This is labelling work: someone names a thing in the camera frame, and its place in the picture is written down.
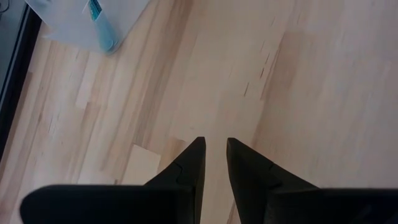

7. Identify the iridescent rainbow spoon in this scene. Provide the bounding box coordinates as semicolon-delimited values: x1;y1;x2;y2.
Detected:
88;0;121;54

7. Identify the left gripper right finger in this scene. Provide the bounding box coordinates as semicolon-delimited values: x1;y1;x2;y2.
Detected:
226;138;398;224

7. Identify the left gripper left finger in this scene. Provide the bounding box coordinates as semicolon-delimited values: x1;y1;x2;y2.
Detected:
20;136;207;224

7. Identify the translucent plastic bin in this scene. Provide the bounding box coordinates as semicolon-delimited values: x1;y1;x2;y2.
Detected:
24;0;150;56

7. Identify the black aluminium table frame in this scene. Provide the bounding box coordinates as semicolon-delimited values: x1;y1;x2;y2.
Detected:
0;6;44;162

